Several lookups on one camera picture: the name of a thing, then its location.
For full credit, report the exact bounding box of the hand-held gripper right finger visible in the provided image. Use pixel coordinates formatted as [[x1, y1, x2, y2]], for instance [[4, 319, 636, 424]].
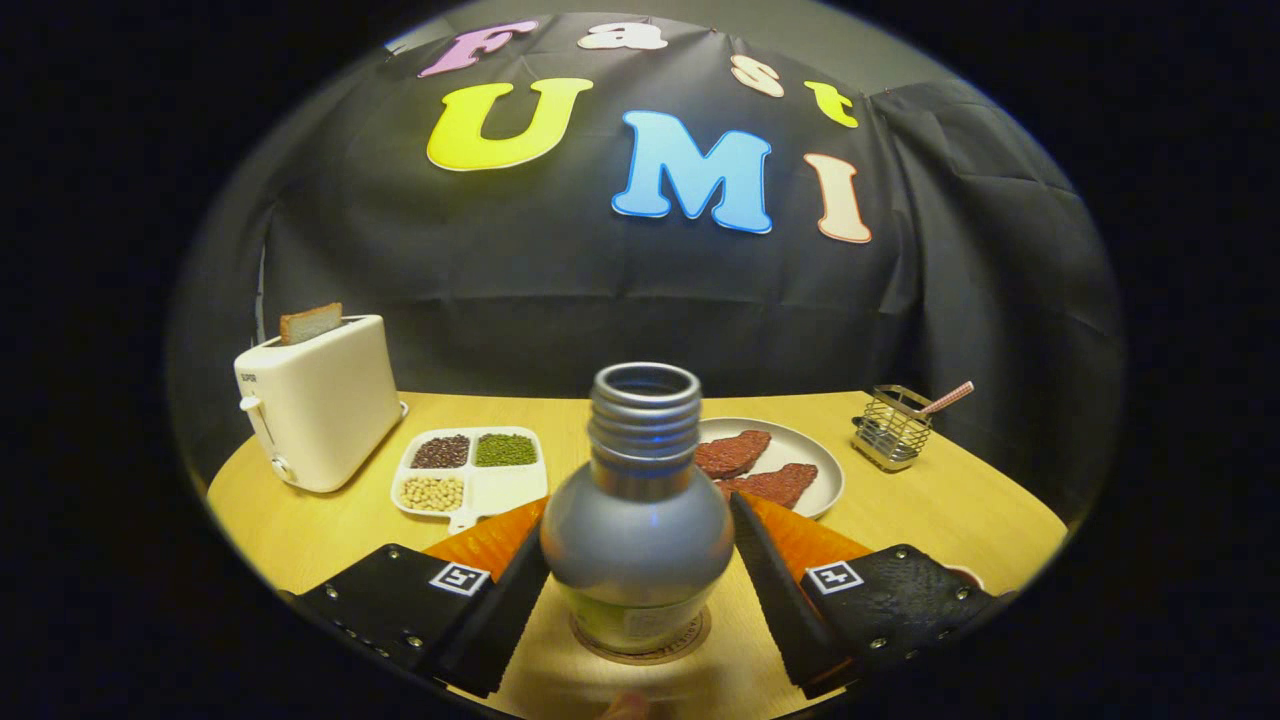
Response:
[[728, 490, 1001, 701]]

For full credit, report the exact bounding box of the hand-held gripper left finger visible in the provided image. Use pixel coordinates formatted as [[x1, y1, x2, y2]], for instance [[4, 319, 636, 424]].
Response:
[[290, 496, 553, 699]]

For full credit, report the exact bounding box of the round cork coaster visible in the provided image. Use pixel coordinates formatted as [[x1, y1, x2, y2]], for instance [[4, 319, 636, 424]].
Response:
[[570, 605, 713, 666]]

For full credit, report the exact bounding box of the silver metal bottle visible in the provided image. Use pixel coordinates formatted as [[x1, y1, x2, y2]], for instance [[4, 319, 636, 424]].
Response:
[[540, 362, 736, 656]]

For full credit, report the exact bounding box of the red-brown meat slice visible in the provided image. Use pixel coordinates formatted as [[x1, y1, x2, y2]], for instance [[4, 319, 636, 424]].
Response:
[[715, 463, 819, 509], [695, 430, 773, 480]]

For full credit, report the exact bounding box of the white divided dish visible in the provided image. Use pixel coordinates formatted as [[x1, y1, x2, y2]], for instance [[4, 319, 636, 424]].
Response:
[[390, 426, 549, 536]]

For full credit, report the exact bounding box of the pile of yellow soybeans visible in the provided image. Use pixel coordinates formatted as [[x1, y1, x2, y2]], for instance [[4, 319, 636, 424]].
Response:
[[398, 476, 465, 513]]

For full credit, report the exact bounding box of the white round plate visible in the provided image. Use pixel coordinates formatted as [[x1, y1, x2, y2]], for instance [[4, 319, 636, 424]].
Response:
[[695, 417, 846, 521]]

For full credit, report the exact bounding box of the pile of green mung beans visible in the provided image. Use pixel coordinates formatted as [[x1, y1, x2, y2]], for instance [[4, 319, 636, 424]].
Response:
[[474, 433, 538, 468]]

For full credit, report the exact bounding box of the pile of dark red beans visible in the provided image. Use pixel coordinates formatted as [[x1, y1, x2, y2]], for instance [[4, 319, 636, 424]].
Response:
[[411, 434, 471, 469]]

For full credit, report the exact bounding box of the wooden table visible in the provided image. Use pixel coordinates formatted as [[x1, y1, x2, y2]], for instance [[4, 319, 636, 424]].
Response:
[[205, 390, 1071, 720]]

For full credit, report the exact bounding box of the pink striped straw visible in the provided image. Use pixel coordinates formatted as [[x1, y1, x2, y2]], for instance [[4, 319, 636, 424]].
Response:
[[920, 380, 975, 416]]

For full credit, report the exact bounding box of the white toaster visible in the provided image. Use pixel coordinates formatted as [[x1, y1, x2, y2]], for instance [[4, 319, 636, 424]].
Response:
[[233, 315, 409, 494]]

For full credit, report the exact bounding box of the brown toast slice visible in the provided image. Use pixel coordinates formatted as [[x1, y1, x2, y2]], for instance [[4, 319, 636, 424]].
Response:
[[279, 302, 344, 347]]

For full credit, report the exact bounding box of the black backdrop cloth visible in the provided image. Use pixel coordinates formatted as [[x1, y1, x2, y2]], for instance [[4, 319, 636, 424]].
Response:
[[165, 10, 1126, 521]]

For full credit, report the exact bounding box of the metal wire basket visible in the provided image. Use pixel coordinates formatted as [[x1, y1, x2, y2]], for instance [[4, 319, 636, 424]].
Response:
[[852, 385, 934, 473]]

